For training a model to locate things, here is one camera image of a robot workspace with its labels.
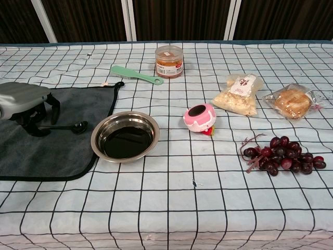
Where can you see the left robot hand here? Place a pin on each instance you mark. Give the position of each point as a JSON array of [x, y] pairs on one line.
[[18, 100]]

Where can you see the silver metal bowl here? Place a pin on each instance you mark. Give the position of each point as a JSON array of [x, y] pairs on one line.
[[125, 137]]

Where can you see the white grid-patterned tablecloth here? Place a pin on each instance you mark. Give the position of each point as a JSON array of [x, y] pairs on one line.
[[182, 195]]

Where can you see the dark grey towel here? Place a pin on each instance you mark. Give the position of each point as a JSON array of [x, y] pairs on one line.
[[52, 145]]

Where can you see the green plastic brush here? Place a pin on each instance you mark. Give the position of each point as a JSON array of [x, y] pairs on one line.
[[135, 74]]

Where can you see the clear jar with orange contents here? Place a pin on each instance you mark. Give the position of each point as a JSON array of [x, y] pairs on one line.
[[169, 62]]

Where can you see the pink white toy cup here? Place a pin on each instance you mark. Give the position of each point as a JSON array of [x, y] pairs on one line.
[[199, 119]]

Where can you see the bag of white snack flakes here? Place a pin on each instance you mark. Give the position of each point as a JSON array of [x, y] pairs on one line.
[[239, 96]]

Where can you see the purple grape bunch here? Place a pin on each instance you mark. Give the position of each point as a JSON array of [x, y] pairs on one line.
[[283, 156]]

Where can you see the wrapped bread bun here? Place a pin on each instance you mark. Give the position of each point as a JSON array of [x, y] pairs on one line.
[[292, 101]]

